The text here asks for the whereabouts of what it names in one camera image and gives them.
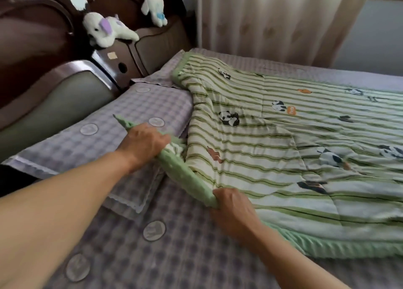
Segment person's right forearm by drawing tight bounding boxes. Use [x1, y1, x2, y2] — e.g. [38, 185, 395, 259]
[249, 223, 350, 289]

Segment white plush toy blue bow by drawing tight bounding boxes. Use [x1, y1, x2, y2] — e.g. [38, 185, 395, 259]
[141, 0, 168, 27]

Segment person's left hand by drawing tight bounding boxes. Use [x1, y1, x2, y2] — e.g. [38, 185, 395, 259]
[115, 123, 172, 169]

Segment beige curtain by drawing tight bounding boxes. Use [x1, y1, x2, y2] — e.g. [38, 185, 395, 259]
[194, 0, 375, 67]

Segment green striped panda quilt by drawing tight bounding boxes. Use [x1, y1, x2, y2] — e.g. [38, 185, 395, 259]
[113, 52, 403, 260]

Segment person's right hand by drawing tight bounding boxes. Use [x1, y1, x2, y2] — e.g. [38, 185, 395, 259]
[210, 187, 262, 248]

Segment person's left forearm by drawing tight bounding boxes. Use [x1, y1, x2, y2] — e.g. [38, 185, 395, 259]
[0, 150, 139, 289]

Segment purple checked bed sheet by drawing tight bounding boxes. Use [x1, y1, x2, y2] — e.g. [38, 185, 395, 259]
[44, 48, 403, 289]

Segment dark brown wooden headboard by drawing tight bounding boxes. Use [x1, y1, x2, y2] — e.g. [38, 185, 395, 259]
[0, 0, 193, 160]

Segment white plush toy purple ears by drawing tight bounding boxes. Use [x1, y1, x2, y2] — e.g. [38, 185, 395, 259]
[82, 12, 140, 49]

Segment purple checked pillow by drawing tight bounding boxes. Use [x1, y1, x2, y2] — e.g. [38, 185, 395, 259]
[1, 78, 194, 221]

